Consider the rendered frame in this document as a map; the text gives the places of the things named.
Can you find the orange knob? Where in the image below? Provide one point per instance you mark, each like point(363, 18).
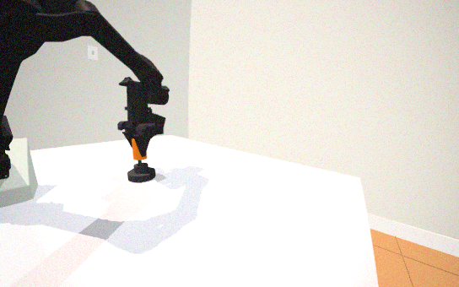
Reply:
point(135, 153)

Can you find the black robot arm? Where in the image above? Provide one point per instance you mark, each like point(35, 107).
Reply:
point(26, 24)

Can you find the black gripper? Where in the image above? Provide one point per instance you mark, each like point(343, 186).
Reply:
point(138, 127)

